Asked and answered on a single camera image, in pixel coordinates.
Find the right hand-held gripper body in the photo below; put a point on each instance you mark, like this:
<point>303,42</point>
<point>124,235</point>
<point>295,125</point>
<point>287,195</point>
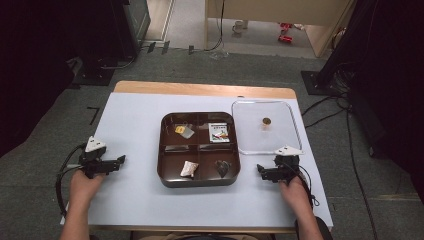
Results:
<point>285,164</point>

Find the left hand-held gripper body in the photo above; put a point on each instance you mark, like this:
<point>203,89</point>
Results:
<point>94,161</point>

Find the person's left hand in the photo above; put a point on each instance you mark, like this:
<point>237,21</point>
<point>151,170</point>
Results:
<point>83,186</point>

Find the person's right hand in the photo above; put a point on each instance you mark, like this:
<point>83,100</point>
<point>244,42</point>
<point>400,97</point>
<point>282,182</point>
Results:
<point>295,192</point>

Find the white table mat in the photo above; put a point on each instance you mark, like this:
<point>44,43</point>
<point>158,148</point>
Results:
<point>133,140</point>

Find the transparent lid with gold knob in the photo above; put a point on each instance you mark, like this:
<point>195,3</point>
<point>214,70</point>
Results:
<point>266,128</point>

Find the dark folded packet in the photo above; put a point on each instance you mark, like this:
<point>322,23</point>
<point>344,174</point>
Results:
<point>222,167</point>

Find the white colourful printed packet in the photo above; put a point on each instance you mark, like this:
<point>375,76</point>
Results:
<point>219,132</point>

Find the dark brown divided tray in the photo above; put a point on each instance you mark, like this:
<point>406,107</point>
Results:
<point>199,150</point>

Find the small yellow packet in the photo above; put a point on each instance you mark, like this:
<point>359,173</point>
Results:
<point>180,129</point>

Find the crumpled silver packet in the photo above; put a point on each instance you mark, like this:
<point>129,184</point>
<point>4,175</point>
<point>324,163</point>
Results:
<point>189,169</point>

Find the black stand base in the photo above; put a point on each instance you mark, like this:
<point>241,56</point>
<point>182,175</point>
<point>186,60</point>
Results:
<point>93,74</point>
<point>316,84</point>

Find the wooden table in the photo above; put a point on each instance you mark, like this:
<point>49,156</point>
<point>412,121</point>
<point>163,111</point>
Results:
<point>203,89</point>

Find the dark curtain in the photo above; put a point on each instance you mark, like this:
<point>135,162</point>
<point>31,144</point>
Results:
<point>390,83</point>
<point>36,66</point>

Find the clear plastic bag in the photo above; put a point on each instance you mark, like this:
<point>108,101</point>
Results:
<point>218,54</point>

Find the red tool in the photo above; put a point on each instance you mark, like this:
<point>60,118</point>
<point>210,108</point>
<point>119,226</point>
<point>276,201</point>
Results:
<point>285,38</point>
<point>285,26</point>

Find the black cabinet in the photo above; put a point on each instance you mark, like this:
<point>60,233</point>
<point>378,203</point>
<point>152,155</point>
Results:
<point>128,28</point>

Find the white cup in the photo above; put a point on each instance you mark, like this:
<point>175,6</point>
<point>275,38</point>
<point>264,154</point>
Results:
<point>238,26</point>

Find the light wooden desk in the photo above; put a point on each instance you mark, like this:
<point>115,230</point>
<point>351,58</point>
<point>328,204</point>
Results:
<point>283,11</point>

